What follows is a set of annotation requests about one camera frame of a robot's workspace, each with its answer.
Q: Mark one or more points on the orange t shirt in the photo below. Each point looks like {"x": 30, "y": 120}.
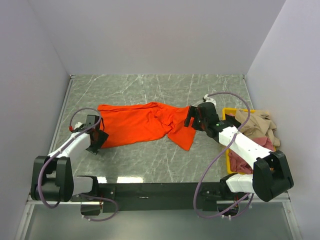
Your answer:
{"x": 130, "y": 124}

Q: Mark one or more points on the black t shirt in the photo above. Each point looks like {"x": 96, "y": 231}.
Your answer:
{"x": 230, "y": 118}

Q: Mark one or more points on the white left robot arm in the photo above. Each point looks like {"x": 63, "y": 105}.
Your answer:
{"x": 52, "y": 175}

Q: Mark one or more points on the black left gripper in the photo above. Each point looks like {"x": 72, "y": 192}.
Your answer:
{"x": 103, "y": 137}

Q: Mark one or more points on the pink t shirt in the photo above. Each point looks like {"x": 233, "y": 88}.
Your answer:
{"x": 239, "y": 165}

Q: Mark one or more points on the black base crossbar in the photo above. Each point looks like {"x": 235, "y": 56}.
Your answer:
{"x": 161, "y": 196}

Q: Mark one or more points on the yellow plastic bin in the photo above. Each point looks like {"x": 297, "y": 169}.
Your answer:
{"x": 241, "y": 115}

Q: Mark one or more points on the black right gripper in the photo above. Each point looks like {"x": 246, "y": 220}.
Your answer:
{"x": 193, "y": 112}

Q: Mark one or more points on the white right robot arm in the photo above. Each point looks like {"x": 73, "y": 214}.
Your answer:
{"x": 271, "y": 172}

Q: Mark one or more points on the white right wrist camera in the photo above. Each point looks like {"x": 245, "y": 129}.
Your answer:
{"x": 209, "y": 99}

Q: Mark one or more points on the beige t shirt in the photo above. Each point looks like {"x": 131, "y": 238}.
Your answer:
{"x": 260, "y": 128}

